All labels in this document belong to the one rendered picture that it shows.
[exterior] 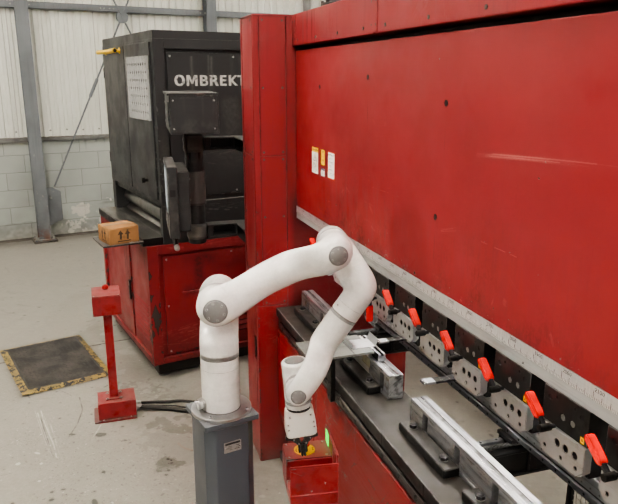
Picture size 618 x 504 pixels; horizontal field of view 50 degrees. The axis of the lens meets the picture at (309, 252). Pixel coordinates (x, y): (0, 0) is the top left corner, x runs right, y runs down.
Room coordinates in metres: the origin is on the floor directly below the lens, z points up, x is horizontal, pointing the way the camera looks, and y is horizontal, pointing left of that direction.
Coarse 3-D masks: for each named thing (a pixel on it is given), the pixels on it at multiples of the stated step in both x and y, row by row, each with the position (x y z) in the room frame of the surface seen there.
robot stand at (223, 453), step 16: (192, 416) 1.88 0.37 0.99; (256, 416) 1.87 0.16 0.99; (192, 432) 1.92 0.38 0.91; (208, 432) 1.82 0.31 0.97; (224, 432) 1.83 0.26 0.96; (240, 432) 1.85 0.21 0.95; (208, 448) 1.82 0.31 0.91; (224, 448) 1.82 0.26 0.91; (240, 448) 1.85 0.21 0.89; (208, 464) 1.82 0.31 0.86; (224, 464) 1.82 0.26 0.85; (240, 464) 1.85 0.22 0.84; (208, 480) 1.82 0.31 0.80; (224, 480) 1.82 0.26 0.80; (240, 480) 1.85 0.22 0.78; (208, 496) 1.82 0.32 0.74; (224, 496) 1.82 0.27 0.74; (240, 496) 1.85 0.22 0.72
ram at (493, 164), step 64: (320, 64) 2.91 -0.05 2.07; (384, 64) 2.29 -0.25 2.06; (448, 64) 1.89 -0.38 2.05; (512, 64) 1.61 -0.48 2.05; (576, 64) 1.40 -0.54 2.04; (320, 128) 2.91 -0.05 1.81; (384, 128) 2.28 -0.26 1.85; (448, 128) 1.87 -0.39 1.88; (512, 128) 1.59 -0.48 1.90; (576, 128) 1.38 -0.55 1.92; (320, 192) 2.90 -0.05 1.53; (384, 192) 2.27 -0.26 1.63; (448, 192) 1.86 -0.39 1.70; (512, 192) 1.57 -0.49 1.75; (576, 192) 1.36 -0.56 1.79; (384, 256) 2.25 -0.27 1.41; (448, 256) 1.84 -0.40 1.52; (512, 256) 1.55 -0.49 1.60; (576, 256) 1.35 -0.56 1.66; (512, 320) 1.53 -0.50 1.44; (576, 320) 1.33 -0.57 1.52
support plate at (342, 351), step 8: (352, 336) 2.52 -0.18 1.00; (296, 344) 2.44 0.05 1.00; (304, 344) 2.43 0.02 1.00; (344, 344) 2.43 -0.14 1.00; (304, 352) 2.36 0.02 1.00; (336, 352) 2.36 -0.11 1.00; (344, 352) 2.36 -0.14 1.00; (352, 352) 2.36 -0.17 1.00; (360, 352) 2.36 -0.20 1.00; (368, 352) 2.36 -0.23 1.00
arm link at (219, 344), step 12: (216, 276) 1.96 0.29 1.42; (204, 324) 1.93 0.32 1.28; (228, 324) 1.93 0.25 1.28; (204, 336) 1.89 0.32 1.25; (216, 336) 1.88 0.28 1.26; (228, 336) 1.89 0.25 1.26; (204, 348) 1.87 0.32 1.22; (216, 348) 1.85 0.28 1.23; (228, 348) 1.86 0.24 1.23; (204, 360) 1.87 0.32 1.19; (216, 360) 1.85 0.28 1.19; (228, 360) 1.86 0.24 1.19
